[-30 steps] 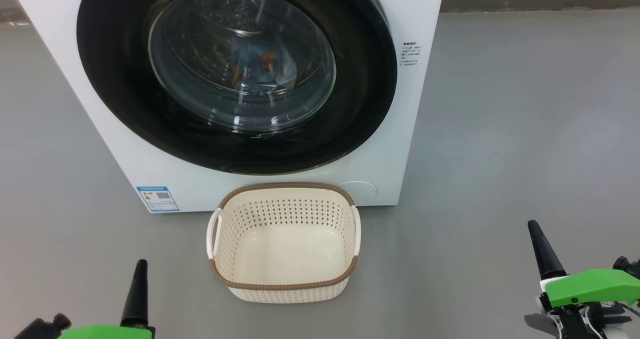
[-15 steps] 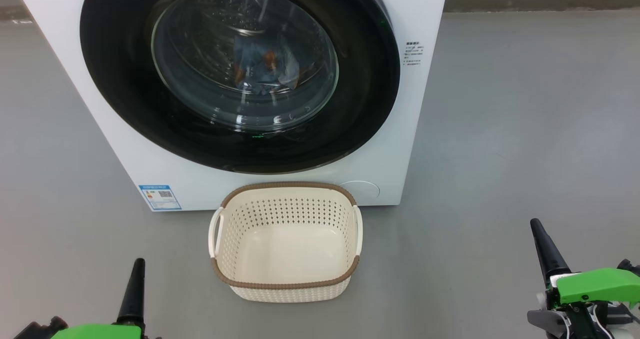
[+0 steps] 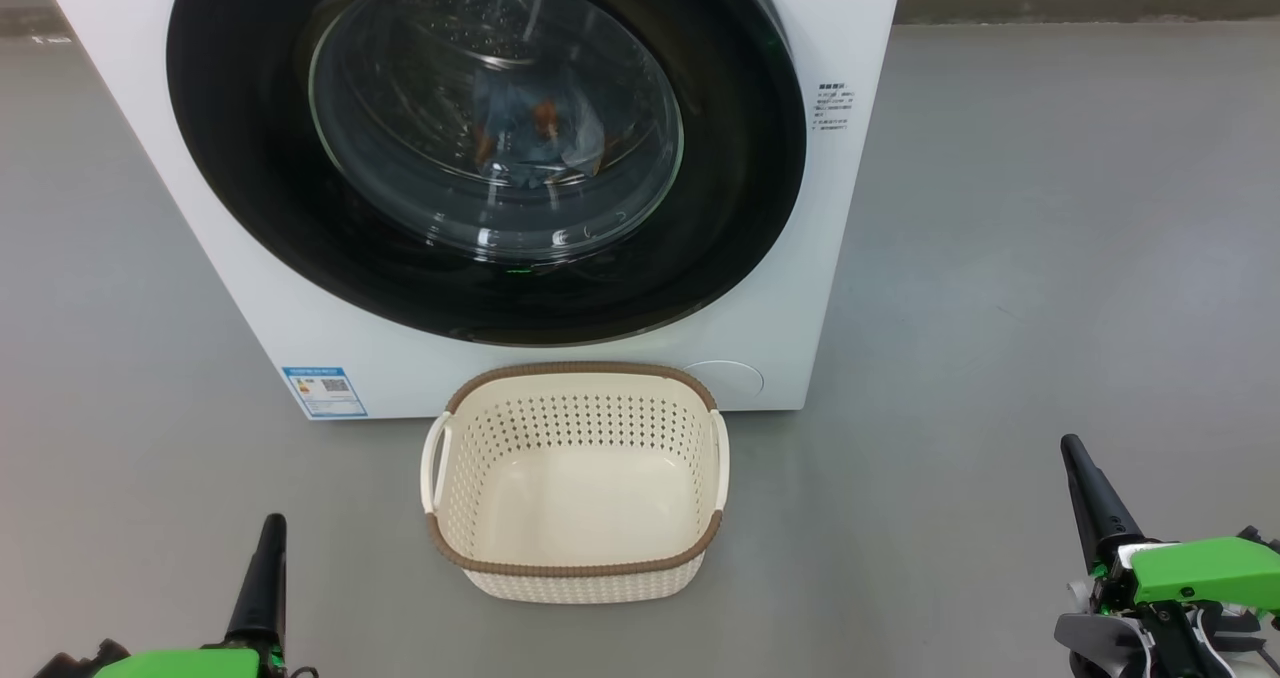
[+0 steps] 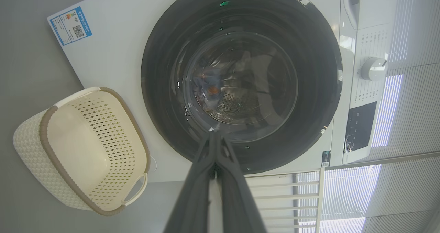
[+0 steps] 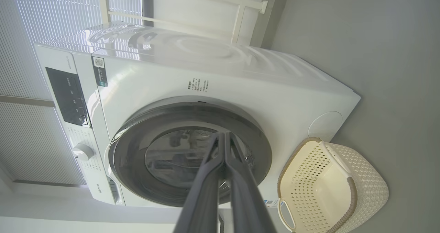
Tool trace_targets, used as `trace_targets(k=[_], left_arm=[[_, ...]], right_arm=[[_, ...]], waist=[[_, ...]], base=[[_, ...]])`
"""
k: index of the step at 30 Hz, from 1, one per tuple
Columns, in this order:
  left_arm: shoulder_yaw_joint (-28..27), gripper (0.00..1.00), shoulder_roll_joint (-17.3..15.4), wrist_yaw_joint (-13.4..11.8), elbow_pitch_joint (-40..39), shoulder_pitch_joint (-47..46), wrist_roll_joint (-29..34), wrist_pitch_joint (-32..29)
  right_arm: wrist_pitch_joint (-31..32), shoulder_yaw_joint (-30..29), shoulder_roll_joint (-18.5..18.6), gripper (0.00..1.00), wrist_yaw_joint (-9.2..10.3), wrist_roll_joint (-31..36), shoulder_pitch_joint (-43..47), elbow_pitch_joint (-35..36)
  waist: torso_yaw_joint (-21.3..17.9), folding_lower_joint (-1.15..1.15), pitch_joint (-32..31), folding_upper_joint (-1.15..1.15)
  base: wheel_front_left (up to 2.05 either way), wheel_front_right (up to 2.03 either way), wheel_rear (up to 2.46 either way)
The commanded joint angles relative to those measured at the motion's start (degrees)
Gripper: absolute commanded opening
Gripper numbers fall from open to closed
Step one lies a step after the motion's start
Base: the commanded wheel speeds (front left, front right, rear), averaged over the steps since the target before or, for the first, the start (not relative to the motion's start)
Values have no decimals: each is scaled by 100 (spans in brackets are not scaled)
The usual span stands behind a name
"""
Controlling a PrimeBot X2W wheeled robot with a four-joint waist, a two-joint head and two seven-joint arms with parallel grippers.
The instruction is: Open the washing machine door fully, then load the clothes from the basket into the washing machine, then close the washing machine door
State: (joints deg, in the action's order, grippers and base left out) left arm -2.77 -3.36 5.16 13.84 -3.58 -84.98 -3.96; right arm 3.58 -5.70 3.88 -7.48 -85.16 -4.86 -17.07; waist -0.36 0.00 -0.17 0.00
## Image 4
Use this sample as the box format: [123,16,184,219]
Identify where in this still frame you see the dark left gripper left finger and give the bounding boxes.
[163,132,218,233]

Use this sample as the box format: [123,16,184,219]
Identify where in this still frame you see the white detergent drawer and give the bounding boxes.
[343,0,361,30]

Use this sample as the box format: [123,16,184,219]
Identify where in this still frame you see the black washing machine display panel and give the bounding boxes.
[344,101,377,153]

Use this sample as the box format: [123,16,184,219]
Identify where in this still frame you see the white window blinds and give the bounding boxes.
[323,0,440,233]

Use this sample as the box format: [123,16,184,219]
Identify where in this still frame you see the black round glass washer door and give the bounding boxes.
[141,0,343,174]

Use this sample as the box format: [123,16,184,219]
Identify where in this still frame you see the stainless steel washing machine drum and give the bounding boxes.
[182,32,298,143]

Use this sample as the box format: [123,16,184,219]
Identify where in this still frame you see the white round control knob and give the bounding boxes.
[360,57,388,81]

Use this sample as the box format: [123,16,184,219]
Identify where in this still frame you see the white front-load washing machine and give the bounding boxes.
[47,0,401,184]

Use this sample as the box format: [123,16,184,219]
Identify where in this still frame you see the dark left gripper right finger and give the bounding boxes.
[216,133,267,233]

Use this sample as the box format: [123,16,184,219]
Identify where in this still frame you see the blue cartoon print garment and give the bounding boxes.
[192,71,222,111]

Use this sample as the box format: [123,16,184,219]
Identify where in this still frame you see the blue energy label sticker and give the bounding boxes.
[50,6,92,46]

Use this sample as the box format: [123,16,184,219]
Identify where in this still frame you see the cream perforated laundry basket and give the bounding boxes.
[13,87,151,216]

